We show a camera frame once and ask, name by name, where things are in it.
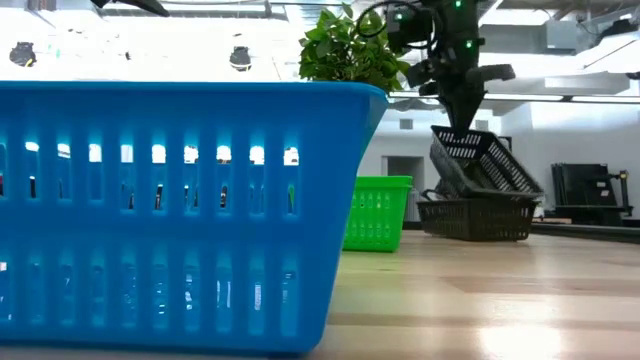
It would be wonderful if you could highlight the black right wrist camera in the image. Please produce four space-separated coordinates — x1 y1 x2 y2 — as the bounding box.
385 6 435 53

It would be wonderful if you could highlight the black metal table frame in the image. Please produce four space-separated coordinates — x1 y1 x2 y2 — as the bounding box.
529 221 640 246

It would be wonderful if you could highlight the green plastic basket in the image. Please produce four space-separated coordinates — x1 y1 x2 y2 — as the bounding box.
342 174 415 254

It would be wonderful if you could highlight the black plastic basket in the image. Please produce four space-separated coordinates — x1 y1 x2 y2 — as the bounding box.
415 188 542 243
429 124 546 201

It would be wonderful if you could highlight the black ceiling dome fixture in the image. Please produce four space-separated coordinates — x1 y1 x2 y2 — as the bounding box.
229 45 253 72
8 41 38 68

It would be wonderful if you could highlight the blue plastic basket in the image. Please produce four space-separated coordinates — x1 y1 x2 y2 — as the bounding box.
0 80 391 357

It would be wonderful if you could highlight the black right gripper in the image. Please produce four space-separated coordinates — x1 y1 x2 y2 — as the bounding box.
405 48 518 137

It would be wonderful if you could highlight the green leafy plant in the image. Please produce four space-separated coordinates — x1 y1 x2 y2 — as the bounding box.
298 1 412 95

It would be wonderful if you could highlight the black equipment rack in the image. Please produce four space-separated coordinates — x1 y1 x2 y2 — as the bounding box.
550 162 635 227

